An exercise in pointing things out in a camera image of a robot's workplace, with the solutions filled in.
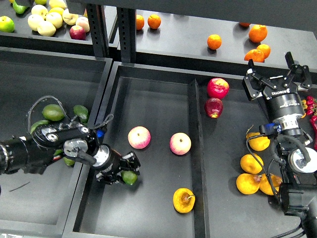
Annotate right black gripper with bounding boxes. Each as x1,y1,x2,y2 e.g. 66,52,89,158
242,52,312,123

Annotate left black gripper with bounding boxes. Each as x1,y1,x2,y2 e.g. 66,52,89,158
92,144,141,185

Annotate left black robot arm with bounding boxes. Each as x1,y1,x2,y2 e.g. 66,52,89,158
0,114,141,184

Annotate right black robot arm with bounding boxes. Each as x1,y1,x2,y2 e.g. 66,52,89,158
242,52,317,238

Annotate yellow pear with stem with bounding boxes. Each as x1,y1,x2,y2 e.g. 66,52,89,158
246,125,270,151

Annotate pale yellow pear front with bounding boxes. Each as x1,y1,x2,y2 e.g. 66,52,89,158
37,21,56,37

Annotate pale yellow pear right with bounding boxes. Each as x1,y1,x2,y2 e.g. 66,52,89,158
62,8,79,26

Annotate pale yellow pear centre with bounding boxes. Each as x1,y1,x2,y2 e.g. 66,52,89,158
46,12,63,29

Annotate pale yellow pear left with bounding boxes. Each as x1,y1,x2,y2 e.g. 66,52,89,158
27,14,44,32

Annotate orange front right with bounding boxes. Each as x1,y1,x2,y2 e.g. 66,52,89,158
244,49,265,62

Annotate orange right small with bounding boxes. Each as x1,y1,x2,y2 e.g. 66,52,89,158
257,44,271,59

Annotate orange cherry tomato cluster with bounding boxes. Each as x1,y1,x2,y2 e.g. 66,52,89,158
301,99,308,118

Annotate pink apple left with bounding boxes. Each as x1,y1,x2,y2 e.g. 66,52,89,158
128,126,151,149

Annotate pink apple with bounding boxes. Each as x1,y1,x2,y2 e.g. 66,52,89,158
169,132,191,155
128,126,151,149

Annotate red cherry tomato cluster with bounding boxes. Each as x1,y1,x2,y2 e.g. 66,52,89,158
306,96,317,116

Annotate large orange top right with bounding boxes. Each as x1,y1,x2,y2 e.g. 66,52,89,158
249,24,268,43

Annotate red chili pepper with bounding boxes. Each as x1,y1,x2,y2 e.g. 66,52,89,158
310,115,317,150

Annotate bright red apple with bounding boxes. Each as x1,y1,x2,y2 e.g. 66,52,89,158
207,78,230,100

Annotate orange hidden under shelf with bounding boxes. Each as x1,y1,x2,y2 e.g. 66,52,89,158
239,22,251,27

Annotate pink apple right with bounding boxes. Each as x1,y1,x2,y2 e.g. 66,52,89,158
169,132,191,155

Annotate dark red apple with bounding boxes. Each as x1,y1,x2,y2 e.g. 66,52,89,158
204,98,223,119

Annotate orange centre shelf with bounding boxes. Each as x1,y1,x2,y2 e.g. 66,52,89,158
207,34,222,50

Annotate orange shelf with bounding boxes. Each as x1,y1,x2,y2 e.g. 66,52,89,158
207,34,222,50
148,14,161,29

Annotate orange left shelf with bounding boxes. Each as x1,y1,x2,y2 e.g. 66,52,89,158
148,14,161,29

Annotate red apple on shelf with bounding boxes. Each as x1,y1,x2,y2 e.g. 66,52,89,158
69,25,86,40

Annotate pink peach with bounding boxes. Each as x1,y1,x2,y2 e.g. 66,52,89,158
75,16,90,33

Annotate yellow lemon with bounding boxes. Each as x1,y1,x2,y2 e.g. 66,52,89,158
49,7,64,16

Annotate orange behind post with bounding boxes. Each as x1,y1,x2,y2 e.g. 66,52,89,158
136,14,145,31

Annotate black shelf post right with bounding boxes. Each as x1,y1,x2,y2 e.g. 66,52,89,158
116,7,136,63

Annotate black shelf post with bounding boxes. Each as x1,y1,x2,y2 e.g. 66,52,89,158
86,3,109,58
116,7,136,63

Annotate black shelf post left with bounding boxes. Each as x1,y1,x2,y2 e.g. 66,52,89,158
86,3,109,58

